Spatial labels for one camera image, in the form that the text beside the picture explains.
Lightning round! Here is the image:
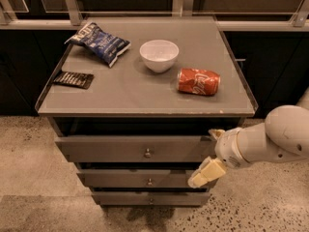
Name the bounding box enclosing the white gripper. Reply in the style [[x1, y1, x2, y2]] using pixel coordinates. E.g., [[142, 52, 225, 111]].
[[187, 128, 250, 189]]

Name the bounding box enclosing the grey top drawer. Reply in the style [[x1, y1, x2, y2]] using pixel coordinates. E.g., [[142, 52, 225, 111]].
[[55, 135, 215, 162]]

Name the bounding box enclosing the grey drawer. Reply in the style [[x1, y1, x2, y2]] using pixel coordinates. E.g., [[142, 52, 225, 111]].
[[55, 135, 215, 162], [77, 169, 193, 189], [92, 191, 210, 206]]

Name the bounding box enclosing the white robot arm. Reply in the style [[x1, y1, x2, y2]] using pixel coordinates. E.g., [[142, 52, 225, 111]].
[[187, 105, 309, 189]]

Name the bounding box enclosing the grey drawer cabinet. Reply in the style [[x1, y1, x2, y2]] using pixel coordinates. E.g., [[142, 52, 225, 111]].
[[36, 17, 257, 193]]

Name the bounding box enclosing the grey middle drawer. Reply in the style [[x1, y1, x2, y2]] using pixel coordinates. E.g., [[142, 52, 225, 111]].
[[77, 169, 193, 189]]

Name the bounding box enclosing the grey bottom drawer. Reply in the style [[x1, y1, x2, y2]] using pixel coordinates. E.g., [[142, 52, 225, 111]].
[[92, 191, 210, 206]]

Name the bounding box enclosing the red cola can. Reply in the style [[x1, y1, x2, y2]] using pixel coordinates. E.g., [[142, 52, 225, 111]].
[[177, 68, 220, 96]]

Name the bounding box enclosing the white bowl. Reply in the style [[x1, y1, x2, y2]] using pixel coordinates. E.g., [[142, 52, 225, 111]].
[[139, 40, 180, 73]]

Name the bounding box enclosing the dark snack packet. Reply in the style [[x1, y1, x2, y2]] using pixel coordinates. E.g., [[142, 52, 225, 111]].
[[53, 72, 94, 89]]

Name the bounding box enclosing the blue chip bag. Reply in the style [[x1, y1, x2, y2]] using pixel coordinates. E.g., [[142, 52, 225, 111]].
[[66, 22, 130, 68]]

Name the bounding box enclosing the metal railing frame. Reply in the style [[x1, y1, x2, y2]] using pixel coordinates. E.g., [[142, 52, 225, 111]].
[[1, 0, 308, 26]]

